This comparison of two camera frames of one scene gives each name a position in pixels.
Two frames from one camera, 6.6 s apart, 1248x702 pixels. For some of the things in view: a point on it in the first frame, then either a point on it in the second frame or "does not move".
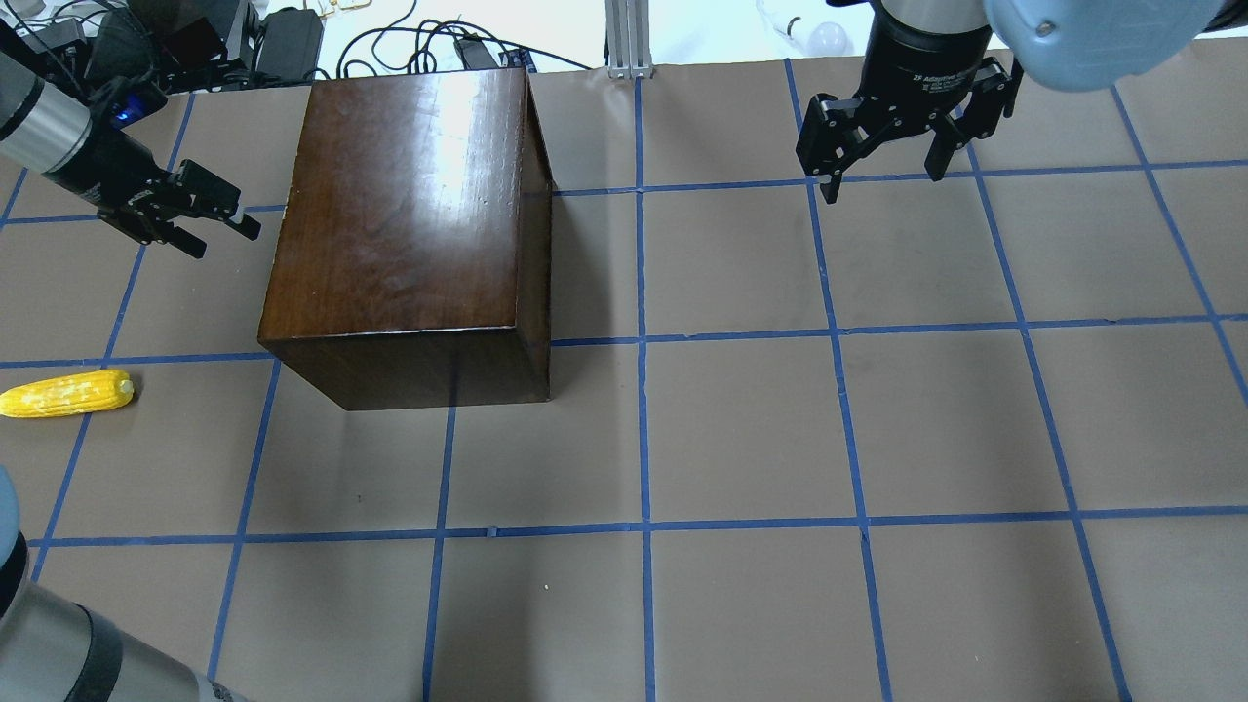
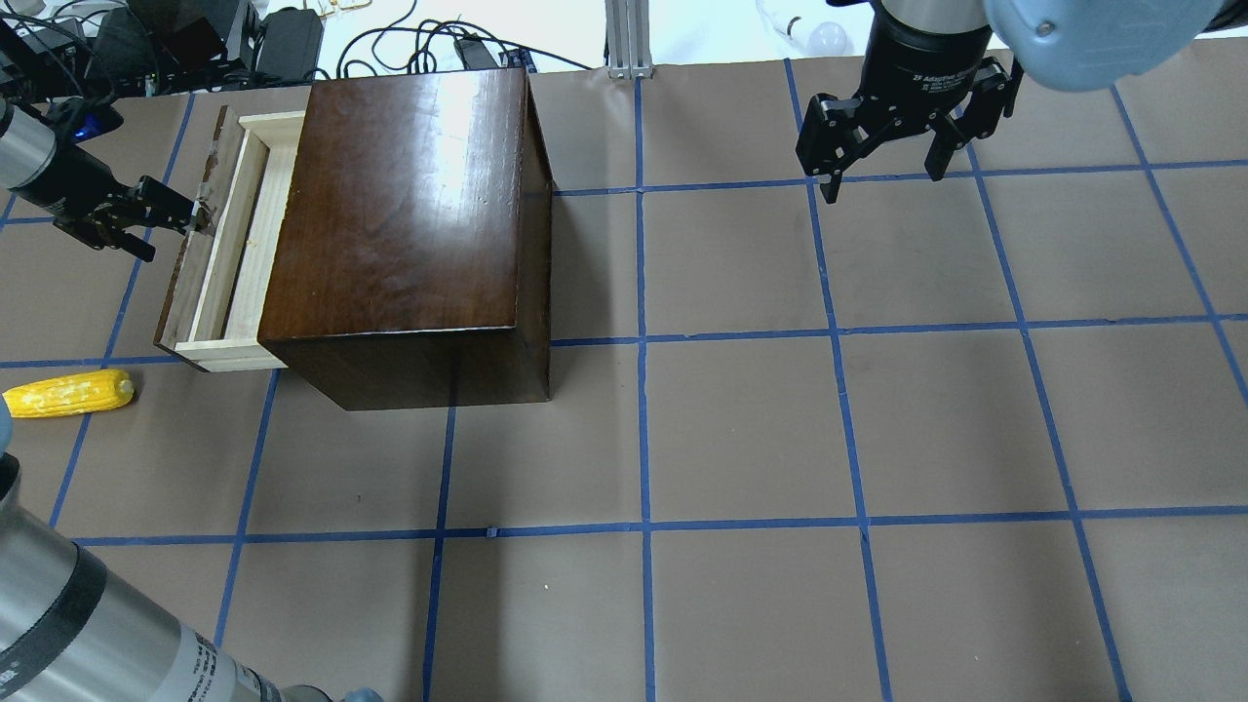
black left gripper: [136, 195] → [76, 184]
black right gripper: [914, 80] does not move
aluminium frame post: [629, 52] does not move
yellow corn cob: [92, 390] does not move
